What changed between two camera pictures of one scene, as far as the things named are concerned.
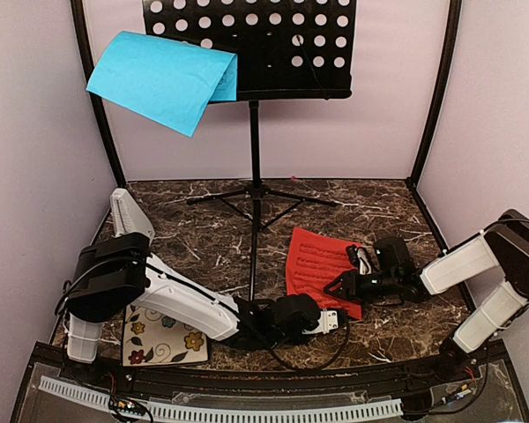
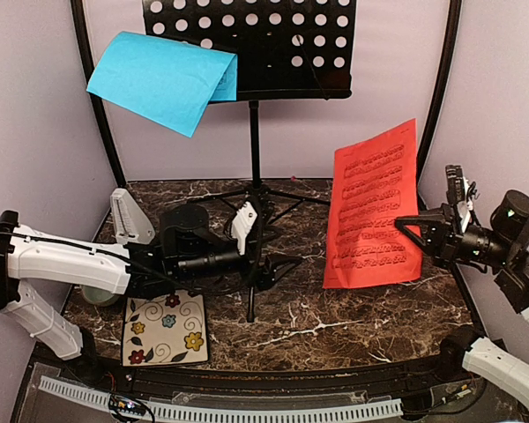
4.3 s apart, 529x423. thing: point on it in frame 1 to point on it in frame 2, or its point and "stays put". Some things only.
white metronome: x=127 y=217 stays put
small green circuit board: x=129 y=406 stays put
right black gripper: x=351 y=287 to x=443 y=235
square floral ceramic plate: x=151 y=339 stays put
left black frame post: x=86 y=63 stays put
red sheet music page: x=314 y=263 to x=375 y=181
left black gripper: x=279 y=299 to x=252 y=275
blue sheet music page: x=169 y=82 stays put
